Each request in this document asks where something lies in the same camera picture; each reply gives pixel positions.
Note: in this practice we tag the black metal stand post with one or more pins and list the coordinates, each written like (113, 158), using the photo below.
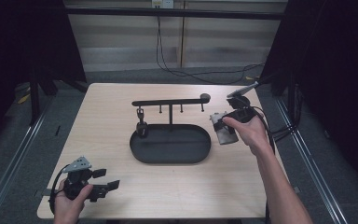
(34, 102)

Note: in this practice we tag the person's right hand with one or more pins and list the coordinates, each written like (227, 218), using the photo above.
(253, 133)

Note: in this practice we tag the black curtain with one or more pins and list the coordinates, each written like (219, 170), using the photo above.
(332, 46)
(21, 40)

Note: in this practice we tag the white power outlet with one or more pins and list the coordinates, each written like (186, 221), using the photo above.
(162, 3)

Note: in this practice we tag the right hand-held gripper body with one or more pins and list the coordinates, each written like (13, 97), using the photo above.
(240, 113)

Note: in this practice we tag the black horizontal bar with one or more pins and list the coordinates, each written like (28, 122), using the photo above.
(121, 12)

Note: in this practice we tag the yellow tape piece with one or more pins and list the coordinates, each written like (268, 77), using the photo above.
(24, 99)

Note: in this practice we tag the aluminium floor rail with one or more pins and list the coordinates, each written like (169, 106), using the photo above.
(13, 168)
(317, 174)

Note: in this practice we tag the black key rack with tray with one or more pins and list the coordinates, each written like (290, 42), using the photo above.
(171, 146)

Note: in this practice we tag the person's left hand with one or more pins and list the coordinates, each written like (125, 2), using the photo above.
(68, 208)

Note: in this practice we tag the grey metal stand foot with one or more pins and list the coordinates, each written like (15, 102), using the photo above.
(242, 90)

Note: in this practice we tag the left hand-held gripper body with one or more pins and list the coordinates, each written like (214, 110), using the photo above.
(77, 177)

